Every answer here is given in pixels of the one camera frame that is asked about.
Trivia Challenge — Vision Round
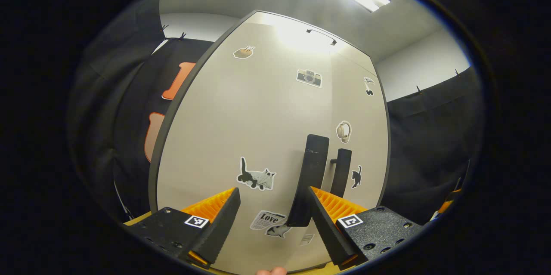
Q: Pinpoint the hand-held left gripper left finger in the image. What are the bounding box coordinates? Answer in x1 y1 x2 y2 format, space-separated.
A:
123 187 241 269

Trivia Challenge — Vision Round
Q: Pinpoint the white cabinet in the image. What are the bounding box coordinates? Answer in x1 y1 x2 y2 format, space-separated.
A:
149 9 391 275

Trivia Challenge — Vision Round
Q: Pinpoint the black backdrop cloth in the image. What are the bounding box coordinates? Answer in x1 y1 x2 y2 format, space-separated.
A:
69 0 216 224
379 66 485 224

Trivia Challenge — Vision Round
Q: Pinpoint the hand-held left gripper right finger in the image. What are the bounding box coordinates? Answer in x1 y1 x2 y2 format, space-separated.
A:
306 186 424 269

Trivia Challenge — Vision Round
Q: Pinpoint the white cabinet door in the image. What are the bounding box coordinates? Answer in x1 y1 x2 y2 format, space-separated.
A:
297 45 390 267
156 17 334 273

